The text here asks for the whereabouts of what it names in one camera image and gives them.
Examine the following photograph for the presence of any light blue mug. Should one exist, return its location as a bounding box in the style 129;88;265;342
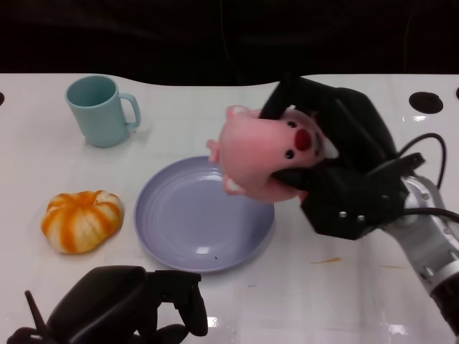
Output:
65;74;141;148

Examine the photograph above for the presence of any orange white pumpkin toy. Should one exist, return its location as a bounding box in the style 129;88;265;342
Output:
41;191;125;255

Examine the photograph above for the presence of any lavender round plate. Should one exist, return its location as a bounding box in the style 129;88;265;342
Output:
133;156;276;274

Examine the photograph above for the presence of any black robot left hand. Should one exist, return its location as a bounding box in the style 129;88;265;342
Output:
46;265;209;344

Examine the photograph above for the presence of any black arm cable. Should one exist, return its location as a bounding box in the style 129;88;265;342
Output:
394;133;459;219

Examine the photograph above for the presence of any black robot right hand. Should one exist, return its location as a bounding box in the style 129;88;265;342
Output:
260;73;426;241

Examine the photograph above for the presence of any pink plush doll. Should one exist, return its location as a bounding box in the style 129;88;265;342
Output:
207;105;340;204

